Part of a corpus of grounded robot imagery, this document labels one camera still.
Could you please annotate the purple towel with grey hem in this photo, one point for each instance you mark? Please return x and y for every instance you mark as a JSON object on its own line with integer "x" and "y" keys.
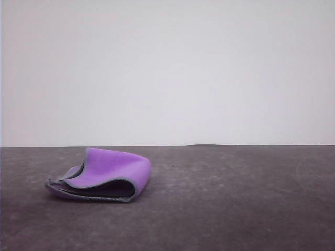
{"x": 112, "y": 164}

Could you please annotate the grey table cloth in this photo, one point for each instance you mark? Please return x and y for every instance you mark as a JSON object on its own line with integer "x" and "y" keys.
{"x": 235, "y": 209}

